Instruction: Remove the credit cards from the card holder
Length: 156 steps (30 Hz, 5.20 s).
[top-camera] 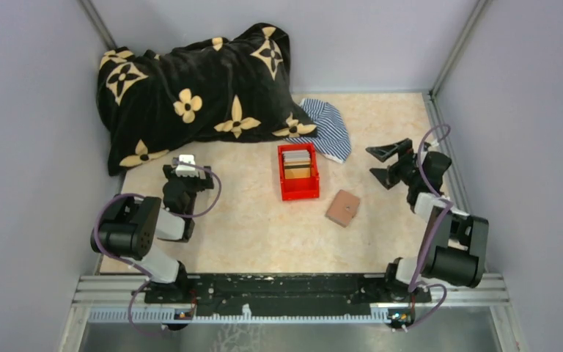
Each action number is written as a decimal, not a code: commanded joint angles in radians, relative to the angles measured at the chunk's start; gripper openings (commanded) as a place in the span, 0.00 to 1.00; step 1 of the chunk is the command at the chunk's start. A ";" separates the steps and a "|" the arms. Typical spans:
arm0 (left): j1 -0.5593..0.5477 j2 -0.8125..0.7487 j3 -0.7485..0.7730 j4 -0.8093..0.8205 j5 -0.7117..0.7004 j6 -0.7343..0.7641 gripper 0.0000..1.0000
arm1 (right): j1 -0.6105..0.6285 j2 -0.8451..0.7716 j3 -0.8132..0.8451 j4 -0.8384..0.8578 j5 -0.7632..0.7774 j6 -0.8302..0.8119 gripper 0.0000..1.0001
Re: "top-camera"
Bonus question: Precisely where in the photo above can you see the pink leather card holder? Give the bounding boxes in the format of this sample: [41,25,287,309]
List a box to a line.
[325,190,361,227]

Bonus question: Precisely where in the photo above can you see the red plastic bin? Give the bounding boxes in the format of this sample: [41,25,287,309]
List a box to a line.
[277,143,320,201]

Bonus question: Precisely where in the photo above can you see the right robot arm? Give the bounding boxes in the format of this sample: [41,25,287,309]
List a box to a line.
[366,139,489,301]

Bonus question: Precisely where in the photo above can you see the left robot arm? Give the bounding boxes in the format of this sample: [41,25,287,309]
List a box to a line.
[90,161,222,296]

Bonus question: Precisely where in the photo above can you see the grey cards in bin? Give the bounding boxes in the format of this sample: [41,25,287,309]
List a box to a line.
[282,150,312,166]

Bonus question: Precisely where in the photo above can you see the blue striped cloth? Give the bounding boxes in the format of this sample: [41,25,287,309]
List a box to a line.
[286,98,352,164]

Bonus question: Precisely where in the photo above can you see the black floral blanket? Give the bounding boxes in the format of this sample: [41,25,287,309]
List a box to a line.
[96,23,319,176]

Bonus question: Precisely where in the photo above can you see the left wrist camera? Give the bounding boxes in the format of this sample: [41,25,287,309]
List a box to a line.
[172,154,199,177]

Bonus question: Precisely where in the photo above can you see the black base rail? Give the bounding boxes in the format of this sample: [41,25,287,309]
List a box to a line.
[144,273,431,317]

